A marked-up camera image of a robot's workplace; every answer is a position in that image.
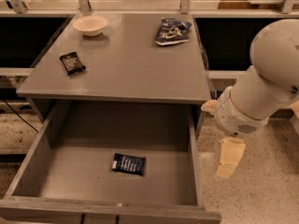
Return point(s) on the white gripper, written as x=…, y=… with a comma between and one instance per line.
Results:
x=235, y=117

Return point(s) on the blue rxbar blueberry bar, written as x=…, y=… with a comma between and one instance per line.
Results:
x=128, y=164

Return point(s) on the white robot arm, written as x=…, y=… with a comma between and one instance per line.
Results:
x=270, y=83

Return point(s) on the grey open top drawer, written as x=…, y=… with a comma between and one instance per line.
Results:
x=68, y=182

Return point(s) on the grey counter cabinet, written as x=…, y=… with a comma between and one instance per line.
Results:
x=132, y=88

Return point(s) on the blue chip bag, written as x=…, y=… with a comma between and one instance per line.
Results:
x=172, y=31

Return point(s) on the black snack bar wrapper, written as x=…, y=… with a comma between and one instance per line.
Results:
x=72, y=63

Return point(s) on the white ceramic bowl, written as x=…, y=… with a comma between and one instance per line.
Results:
x=90, y=25

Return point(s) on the metal railing frame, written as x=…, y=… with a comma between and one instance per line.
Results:
x=288, y=8

